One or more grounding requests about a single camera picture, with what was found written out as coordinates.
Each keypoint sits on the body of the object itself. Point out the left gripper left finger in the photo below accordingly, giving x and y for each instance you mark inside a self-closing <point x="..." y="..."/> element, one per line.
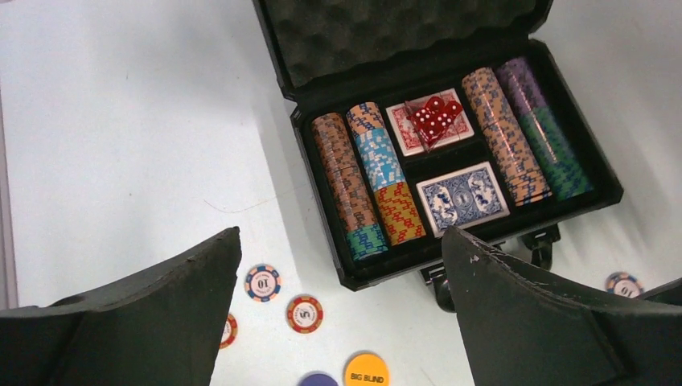
<point x="159" y="326"/>

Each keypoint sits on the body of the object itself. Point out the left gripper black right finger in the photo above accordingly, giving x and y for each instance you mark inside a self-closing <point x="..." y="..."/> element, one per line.
<point x="523" y="325"/>

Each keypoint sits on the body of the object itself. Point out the brown white poker chip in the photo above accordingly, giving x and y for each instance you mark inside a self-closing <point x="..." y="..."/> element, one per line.
<point x="623" y="284"/>

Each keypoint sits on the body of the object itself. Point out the red dice set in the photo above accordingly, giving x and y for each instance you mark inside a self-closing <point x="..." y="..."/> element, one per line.
<point x="429" y="122"/>

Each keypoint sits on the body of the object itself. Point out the orange poker chip at edge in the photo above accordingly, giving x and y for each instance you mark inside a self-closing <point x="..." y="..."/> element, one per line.
<point x="230" y="332"/>

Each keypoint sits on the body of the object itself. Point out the white red poker chip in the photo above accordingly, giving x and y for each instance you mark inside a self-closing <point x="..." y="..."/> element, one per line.
<point x="262" y="283"/>

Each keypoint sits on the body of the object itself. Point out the blue playing card deck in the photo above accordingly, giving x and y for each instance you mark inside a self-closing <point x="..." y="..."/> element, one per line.
<point x="463" y="198"/>

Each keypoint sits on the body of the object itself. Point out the blue small blind button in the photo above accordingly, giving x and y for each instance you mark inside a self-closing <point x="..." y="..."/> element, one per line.
<point x="318" y="379"/>

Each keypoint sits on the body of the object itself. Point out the purple green chip stack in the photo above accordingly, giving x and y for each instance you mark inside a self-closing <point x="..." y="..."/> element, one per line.
<point x="548" y="142"/>

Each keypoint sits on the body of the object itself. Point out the yellow big blind button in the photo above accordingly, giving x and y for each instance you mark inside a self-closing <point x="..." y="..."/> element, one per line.
<point x="366" y="369"/>

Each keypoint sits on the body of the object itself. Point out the blue orange chip stack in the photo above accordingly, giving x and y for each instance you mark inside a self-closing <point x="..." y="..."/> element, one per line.
<point x="396" y="204"/>

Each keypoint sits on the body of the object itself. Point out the pink brown chip stack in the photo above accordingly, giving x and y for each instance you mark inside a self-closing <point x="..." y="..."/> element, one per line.
<point x="520" y="170"/>

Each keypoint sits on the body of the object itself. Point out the black poker case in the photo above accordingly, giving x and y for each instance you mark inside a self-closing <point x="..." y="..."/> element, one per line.
<point x="332" y="55"/>

